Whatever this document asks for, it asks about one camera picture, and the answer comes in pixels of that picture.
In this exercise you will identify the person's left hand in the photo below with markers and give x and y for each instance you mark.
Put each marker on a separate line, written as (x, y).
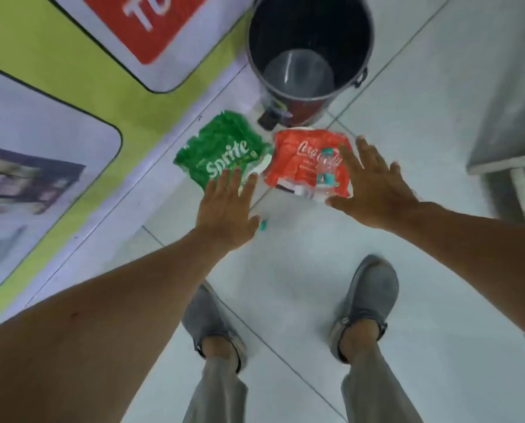
(227, 215)

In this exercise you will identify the person's right hand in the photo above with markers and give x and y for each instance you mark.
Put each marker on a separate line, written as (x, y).
(377, 193)

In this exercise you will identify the green Sprite plastic wrapper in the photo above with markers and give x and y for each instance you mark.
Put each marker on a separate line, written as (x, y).
(220, 138)

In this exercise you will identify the red Coca-Cola plastic wrapper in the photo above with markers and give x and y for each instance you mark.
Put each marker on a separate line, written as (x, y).
(291, 165)

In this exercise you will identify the person's right forearm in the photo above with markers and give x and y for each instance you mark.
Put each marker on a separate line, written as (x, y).
(478, 259)

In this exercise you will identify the person's left forearm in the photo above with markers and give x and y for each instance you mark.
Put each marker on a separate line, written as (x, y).
(104, 330)

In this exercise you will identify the person's left leg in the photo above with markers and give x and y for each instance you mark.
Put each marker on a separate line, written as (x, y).
(220, 392)

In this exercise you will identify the person's leg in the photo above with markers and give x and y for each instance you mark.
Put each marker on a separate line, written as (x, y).
(377, 387)
(220, 392)

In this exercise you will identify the person's right leg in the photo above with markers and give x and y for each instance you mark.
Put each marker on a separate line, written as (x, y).
(377, 387)

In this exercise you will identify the grey right shoe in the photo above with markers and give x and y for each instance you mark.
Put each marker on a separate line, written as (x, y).
(370, 290)

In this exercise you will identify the grey shoe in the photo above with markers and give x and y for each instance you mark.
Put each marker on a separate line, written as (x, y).
(203, 319)
(370, 290)

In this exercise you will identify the grey left shoe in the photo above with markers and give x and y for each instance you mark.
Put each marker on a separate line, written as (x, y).
(203, 319)

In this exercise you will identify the grey metal cabinet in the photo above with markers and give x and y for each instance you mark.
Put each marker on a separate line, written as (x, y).
(509, 105)

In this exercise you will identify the green printed banner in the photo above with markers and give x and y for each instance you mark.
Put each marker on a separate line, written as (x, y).
(46, 61)

